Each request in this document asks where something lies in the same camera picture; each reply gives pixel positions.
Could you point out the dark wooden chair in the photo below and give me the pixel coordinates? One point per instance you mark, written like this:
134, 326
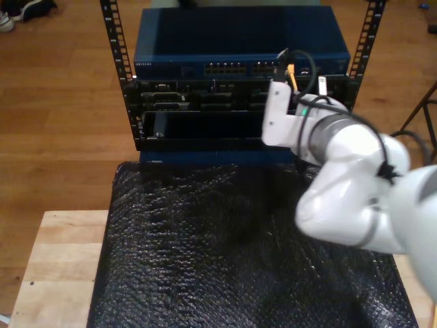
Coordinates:
424, 103

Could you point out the dark round floor object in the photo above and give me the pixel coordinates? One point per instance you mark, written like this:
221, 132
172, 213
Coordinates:
433, 29

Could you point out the small blue floor object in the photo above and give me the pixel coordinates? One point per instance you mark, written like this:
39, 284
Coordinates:
424, 5

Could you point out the black bubble wrap mat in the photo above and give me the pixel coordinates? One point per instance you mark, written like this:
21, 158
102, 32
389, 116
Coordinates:
187, 273

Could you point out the black open equipment rack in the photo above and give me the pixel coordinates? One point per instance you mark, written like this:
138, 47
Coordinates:
114, 40

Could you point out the dark sneaker white sole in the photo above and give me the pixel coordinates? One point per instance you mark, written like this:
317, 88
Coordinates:
39, 8
15, 9

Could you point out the white shoe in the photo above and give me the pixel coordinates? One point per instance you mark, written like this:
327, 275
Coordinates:
6, 22

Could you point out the white flat object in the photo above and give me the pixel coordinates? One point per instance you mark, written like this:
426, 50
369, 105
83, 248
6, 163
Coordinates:
3, 321

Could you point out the blue network switch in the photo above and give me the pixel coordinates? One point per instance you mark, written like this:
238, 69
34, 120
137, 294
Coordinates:
222, 34

